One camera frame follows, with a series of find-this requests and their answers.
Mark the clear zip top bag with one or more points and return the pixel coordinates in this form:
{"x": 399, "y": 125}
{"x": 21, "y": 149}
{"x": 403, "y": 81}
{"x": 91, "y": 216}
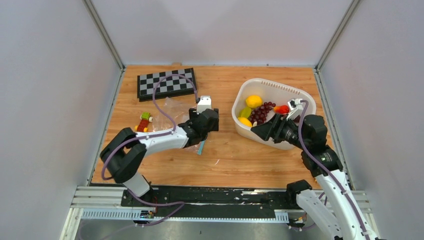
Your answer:
{"x": 179, "y": 112}

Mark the red orange wax apple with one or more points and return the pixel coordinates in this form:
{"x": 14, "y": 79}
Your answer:
{"x": 282, "y": 109}

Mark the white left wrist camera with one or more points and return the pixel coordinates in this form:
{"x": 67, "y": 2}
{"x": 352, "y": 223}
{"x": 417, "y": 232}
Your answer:
{"x": 204, "y": 103}

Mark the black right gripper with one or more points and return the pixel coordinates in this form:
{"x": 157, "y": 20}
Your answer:
{"x": 268, "y": 129}

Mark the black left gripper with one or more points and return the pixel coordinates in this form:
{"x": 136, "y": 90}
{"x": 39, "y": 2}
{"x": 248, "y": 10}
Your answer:
{"x": 193, "y": 115}

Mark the yellow green starfruit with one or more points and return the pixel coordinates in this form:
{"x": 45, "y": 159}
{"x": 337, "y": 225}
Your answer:
{"x": 245, "y": 112}

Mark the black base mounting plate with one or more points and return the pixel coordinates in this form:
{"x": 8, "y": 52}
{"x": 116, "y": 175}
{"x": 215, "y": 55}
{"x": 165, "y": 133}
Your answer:
{"x": 216, "y": 202}

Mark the purple grape bunch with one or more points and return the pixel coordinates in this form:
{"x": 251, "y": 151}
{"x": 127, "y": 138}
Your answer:
{"x": 259, "y": 114}

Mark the black grey chessboard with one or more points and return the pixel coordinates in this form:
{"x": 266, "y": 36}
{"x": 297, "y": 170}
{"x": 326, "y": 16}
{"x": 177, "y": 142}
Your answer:
{"x": 179, "y": 82}

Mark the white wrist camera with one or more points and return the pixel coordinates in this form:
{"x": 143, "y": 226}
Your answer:
{"x": 295, "y": 108}
{"x": 204, "y": 103}

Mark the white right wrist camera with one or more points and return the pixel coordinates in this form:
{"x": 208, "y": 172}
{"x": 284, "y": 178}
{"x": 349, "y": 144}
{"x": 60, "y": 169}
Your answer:
{"x": 295, "y": 108}

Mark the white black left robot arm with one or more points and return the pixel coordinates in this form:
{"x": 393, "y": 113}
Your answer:
{"x": 123, "y": 155}

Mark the red green toy car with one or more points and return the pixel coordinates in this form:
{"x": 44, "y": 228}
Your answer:
{"x": 145, "y": 119}

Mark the yellow lemon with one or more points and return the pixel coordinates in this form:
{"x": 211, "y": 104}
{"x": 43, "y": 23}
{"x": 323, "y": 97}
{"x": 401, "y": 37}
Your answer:
{"x": 245, "y": 121}
{"x": 253, "y": 101}

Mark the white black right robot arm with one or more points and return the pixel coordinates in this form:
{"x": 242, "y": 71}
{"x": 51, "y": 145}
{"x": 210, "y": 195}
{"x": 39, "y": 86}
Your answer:
{"x": 344, "y": 221}

